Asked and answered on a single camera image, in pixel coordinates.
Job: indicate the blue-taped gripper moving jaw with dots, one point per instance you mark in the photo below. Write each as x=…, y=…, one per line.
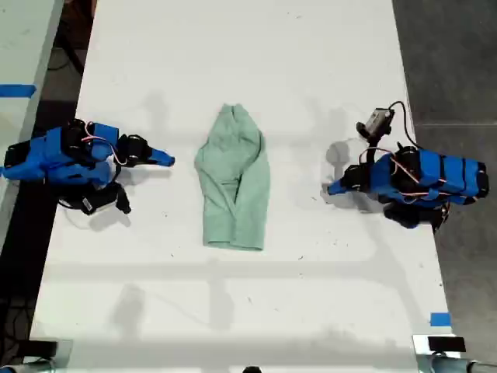
x=341, y=190
x=159, y=162

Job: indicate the blue-taped gripper fixed jaw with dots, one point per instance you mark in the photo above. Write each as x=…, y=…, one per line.
x=341, y=183
x=161, y=154

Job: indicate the pale green T-shirt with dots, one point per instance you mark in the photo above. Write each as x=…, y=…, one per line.
x=237, y=186

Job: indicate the blue and black arm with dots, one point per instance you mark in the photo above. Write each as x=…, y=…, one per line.
x=435, y=178
x=54, y=155

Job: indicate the long blue tape strip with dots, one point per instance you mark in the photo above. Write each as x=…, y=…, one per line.
x=17, y=90

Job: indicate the pale grey side table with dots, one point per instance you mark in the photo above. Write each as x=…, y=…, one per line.
x=19, y=77

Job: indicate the small blue tape piece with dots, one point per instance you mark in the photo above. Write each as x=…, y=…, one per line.
x=440, y=319

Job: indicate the small black box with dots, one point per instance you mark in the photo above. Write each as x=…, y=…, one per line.
x=446, y=344
x=42, y=347

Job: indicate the small black round object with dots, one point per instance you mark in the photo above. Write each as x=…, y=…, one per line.
x=252, y=369

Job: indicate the black camera stalk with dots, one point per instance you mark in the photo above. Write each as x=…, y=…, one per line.
x=370, y=153

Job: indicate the grey and black camera box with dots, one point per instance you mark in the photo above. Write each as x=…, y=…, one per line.
x=378, y=121

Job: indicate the black camera box white label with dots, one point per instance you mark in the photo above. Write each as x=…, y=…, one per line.
x=97, y=204

